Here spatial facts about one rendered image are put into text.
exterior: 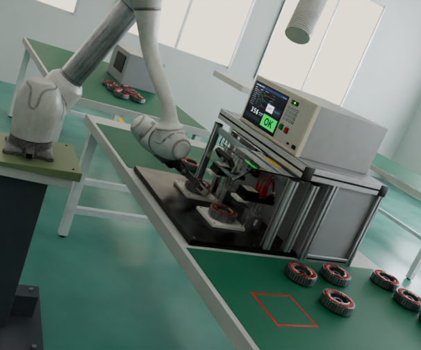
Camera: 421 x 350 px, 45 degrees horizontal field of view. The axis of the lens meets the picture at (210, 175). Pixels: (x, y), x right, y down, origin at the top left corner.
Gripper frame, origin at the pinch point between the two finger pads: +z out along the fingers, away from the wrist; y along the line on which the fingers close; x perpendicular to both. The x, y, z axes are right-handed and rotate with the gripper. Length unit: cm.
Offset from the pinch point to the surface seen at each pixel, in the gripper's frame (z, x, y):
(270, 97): -11.5, 45.9, 6.6
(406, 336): 38, 16, 90
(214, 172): 0.3, 8.8, 1.1
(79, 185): 6, -50, -89
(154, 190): -16.6, -13.9, 5.6
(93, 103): -7, -13, -133
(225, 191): 10.2, 6.9, 3.1
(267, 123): -6.7, 37.7, 11.6
